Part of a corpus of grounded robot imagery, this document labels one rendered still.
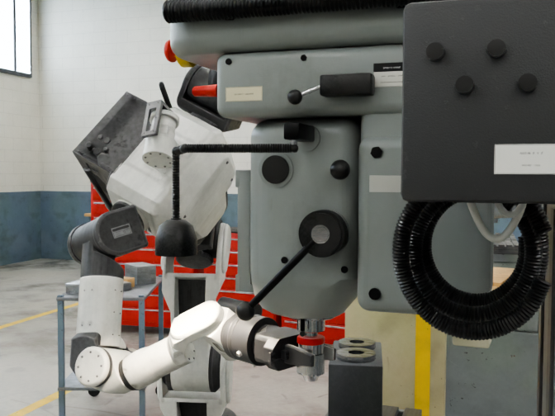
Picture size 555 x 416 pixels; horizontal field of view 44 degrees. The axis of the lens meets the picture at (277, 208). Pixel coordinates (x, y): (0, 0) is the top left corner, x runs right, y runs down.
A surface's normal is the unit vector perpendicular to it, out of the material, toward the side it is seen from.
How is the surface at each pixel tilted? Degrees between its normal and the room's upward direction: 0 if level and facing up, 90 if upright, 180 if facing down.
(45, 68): 90
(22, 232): 90
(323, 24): 90
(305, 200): 90
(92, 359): 72
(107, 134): 59
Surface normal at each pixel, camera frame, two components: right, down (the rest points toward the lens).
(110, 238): 0.64, -0.23
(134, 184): -0.07, -0.48
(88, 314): -0.37, -0.26
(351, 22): -0.32, 0.05
